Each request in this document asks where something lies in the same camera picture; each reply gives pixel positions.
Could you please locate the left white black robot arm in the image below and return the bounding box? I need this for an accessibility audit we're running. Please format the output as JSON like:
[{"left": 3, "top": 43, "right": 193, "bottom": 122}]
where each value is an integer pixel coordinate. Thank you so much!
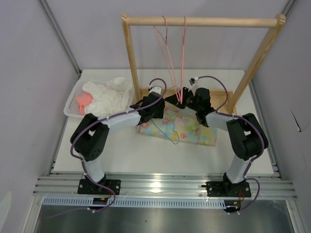
[{"left": 70, "top": 91, "right": 165, "bottom": 195}]

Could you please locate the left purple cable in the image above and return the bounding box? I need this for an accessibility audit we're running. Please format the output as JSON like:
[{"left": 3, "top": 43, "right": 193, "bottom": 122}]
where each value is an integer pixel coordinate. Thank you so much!
[{"left": 69, "top": 78, "right": 167, "bottom": 190}]

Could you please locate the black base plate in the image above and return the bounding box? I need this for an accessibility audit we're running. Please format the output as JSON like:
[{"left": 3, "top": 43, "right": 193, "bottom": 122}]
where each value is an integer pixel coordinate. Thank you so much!
[
  {"left": 77, "top": 179, "right": 121, "bottom": 195},
  {"left": 201, "top": 181, "right": 251, "bottom": 198}
]

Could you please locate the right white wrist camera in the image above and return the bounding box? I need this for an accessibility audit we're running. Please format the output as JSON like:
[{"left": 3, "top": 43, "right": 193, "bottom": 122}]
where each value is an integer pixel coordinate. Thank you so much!
[{"left": 189, "top": 76, "right": 199, "bottom": 86}]

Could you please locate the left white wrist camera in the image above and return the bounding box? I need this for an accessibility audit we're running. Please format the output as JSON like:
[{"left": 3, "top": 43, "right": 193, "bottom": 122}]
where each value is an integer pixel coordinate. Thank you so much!
[{"left": 148, "top": 84, "right": 162, "bottom": 94}]

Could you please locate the aluminium mounting rail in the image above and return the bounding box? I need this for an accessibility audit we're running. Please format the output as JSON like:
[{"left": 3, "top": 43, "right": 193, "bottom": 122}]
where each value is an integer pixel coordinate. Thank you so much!
[{"left": 33, "top": 173, "right": 297, "bottom": 200}]

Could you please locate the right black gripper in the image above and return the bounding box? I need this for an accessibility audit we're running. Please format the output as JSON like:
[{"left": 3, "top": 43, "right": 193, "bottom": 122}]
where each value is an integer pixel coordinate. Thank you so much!
[{"left": 165, "top": 87, "right": 200, "bottom": 112}]

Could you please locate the pink garment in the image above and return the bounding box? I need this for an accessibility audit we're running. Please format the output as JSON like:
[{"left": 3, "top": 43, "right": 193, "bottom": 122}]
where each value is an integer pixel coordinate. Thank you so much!
[{"left": 75, "top": 92, "right": 93, "bottom": 116}]

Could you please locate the wooden hanger rack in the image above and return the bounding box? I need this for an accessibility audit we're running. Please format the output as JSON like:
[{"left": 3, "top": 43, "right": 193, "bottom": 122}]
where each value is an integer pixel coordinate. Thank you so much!
[{"left": 121, "top": 13, "right": 286, "bottom": 113}]

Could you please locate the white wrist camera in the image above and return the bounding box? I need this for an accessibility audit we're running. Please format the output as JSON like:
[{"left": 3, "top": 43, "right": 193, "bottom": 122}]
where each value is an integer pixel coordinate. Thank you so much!
[
  {"left": 148, "top": 84, "right": 162, "bottom": 94},
  {"left": 189, "top": 76, "right": 199, "bottom": 86}
]

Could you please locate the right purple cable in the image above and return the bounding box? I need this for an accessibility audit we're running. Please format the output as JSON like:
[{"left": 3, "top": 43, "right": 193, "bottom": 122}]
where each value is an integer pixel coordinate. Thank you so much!
[{"left": 197, "top": 75, "right": 262, "bottom": 216}]

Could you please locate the pink wire hanger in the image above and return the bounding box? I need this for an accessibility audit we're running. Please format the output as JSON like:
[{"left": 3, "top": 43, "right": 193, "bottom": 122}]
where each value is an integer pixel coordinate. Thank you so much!
[
  {"left": 153, "top": 16, "right": 181, "bottom": 102},
  {"left": 179, "top": 16, "right": 187, "bottom": 104}
]

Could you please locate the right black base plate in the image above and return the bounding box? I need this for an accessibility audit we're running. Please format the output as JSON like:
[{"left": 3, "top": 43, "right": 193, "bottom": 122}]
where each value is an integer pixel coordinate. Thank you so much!
[{"left": 201, "top": 181, "right": 251, "bottom": 198}]

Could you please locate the left pink wire hanger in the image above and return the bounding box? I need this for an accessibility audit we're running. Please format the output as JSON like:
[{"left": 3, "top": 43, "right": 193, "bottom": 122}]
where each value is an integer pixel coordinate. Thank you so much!
[{"left": 153, "top": 16, "right": 181, "bottom": 102}]

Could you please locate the purple cable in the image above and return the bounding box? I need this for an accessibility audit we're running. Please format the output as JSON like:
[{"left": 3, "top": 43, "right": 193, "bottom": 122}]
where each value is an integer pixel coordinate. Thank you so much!
[
  {"left": 69, "top": 78, "right": 167, "bottom": 190},
  {"left": 197, "top": 75, "right": 262, "bottom": 216}
]

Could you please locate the floral pastel skirt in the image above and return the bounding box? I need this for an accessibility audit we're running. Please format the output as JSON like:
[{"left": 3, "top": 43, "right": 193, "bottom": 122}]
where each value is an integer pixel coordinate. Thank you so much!
[{"left": 138, "top": 103, "right": 218, "bottom": 147}]

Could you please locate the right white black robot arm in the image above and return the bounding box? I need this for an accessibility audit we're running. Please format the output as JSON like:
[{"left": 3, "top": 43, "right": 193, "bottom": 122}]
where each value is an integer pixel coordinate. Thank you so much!
[{"left": 165, "top": 87, "right": 268, "bottom": 197}]

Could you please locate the white plastic basket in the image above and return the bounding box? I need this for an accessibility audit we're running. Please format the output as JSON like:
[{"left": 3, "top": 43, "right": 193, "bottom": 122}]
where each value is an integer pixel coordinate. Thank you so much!
[{"left": 64, "top": 79, "right": 134, "bottom": 118}]

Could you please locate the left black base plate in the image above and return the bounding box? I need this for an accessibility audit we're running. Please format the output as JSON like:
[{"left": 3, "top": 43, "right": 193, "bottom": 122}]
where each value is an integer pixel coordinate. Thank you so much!
[{"left": 77, "top": 179, "right": 121, "bottom": 195}]

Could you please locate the white slotted cable duct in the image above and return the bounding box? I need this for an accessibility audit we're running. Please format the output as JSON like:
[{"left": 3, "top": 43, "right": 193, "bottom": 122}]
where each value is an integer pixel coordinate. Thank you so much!
[{"left": 43, "top": 196, "right": 226, "bottom": 209}]

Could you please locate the white crumpled garment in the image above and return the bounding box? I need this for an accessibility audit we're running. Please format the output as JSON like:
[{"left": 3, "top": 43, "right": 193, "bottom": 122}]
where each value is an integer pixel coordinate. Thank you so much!
[{"left": 82, "top": 77, "right": 133, "bottom": 117}]

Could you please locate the blue wire hanger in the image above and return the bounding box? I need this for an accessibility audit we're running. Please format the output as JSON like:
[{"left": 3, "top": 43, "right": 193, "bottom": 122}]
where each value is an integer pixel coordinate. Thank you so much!
[{"left": 152, "top": 120, "right": 180, "bottom": 145}]

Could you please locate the right pink wire hanger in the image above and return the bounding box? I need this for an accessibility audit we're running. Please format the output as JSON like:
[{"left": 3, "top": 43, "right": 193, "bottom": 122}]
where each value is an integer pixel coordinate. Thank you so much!
[{"left": 179, "top": 16, "right": 187, "bottom": 104}]

